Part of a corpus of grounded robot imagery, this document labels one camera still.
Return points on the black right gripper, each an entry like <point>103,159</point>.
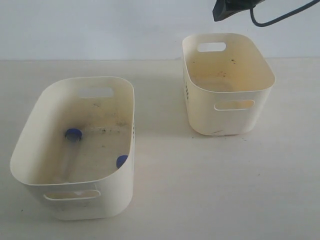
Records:
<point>224,9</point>

